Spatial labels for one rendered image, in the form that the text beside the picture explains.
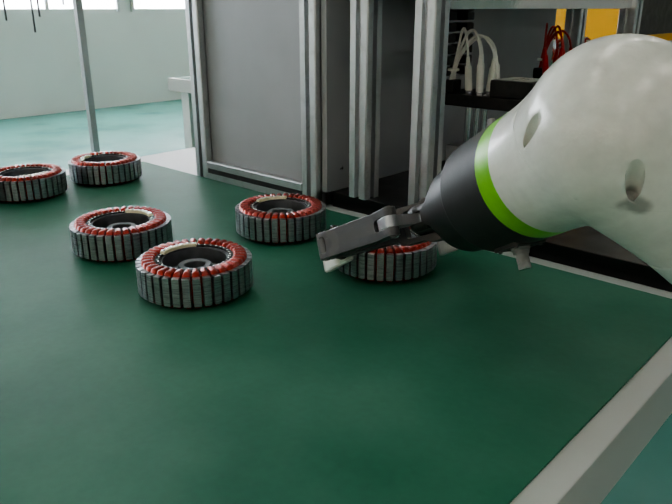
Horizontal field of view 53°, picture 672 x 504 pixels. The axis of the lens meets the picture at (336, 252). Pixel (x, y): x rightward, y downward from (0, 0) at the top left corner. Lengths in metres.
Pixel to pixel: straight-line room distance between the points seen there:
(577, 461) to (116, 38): 7.57
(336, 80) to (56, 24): 6.69
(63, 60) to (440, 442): 7.25
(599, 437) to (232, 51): 0.78
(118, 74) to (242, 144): 6.82
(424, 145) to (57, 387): 0.50
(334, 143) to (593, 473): 0.61
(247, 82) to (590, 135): 0.73
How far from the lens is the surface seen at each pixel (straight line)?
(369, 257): 0.67
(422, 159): 0.84
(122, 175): 1.12
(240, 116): 1.07
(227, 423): 0.48
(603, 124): 0.38
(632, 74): 0.39
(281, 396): 0.50
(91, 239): 0.77
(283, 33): 0.98
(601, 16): 4.69
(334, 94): 0.93
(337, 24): 0.93
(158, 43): 8.13
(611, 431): 0.50
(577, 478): 0.45
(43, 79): 7.49
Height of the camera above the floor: 1.01
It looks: 20 degrees down
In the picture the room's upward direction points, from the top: straight up
